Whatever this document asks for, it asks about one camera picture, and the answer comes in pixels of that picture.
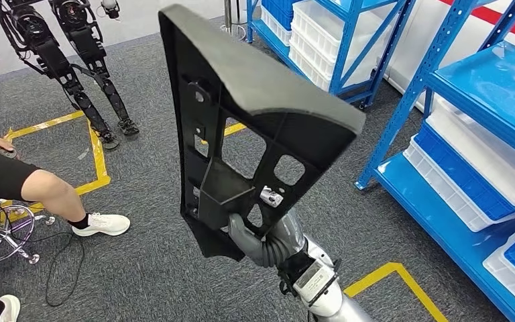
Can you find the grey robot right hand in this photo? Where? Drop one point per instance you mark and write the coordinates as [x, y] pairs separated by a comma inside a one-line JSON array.
[[242, 240]]

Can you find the dark handheld device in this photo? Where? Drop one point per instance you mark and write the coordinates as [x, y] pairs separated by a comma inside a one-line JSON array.
[[11, 154]]

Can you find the black plastic plate holder part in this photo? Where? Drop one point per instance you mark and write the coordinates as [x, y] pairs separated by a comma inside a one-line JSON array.
[[248, 75]]

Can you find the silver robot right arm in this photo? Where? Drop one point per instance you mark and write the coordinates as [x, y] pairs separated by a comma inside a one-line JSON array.
[[328, 306]]

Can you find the blue metal shelf rack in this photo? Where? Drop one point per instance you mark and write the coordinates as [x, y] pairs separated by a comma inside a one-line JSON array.
[[484, 84], [344, 44]]

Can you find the person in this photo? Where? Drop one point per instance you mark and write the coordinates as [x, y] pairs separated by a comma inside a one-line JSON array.
[[0, 177]]

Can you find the yellow floor tape square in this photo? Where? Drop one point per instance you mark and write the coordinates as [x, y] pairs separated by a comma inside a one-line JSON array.
[[235, 129], [373, 277], [98, 151]]

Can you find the black humanoid robot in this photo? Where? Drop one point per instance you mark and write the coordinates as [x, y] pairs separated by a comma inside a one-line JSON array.
[[48, 53]]

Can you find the chrome wheeled stool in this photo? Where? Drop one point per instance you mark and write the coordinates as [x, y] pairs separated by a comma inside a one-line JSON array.
[[34, 258]]

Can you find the white shoe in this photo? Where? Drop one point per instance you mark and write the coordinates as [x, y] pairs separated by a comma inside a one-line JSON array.
[[8, 309], [106, 224]]

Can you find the red barrier belt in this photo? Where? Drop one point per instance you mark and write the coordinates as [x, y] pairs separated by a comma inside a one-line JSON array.
[[484, 15]]

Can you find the chrome black stanchion post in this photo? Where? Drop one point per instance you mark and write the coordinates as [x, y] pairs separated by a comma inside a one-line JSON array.
[[228, 13]]

